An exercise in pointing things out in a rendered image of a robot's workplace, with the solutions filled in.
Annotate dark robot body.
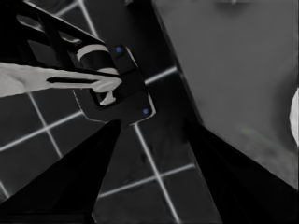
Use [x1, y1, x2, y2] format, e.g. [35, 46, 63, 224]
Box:
[0, 0, 157, 125]

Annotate large thick white disc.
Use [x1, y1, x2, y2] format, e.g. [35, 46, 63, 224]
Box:
[289, 87, 299, 147]

